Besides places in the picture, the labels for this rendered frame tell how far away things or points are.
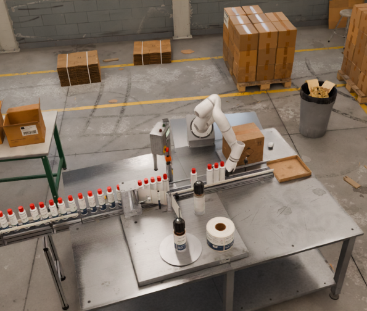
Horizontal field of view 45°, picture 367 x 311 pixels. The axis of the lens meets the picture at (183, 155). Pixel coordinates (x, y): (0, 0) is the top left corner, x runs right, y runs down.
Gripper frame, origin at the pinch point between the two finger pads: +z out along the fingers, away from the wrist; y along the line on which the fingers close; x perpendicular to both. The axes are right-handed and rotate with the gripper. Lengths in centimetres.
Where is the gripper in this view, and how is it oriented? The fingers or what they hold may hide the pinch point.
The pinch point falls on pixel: (227, 174)
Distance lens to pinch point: 378.4
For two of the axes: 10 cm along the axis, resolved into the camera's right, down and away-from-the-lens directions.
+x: 9.1, 0.8, 4.0
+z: -2.9, 8.2, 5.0
